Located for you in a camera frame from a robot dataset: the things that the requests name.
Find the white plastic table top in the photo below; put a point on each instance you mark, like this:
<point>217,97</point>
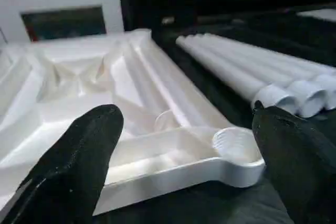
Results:
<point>157,82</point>

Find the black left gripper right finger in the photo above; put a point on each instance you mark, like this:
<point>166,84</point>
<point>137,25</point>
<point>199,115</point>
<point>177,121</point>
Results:
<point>302,169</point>

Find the black plastic mat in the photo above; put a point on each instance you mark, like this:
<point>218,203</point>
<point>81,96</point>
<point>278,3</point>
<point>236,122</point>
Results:
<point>183,208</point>

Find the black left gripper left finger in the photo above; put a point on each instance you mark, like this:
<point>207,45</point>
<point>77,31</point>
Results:
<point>65,176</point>

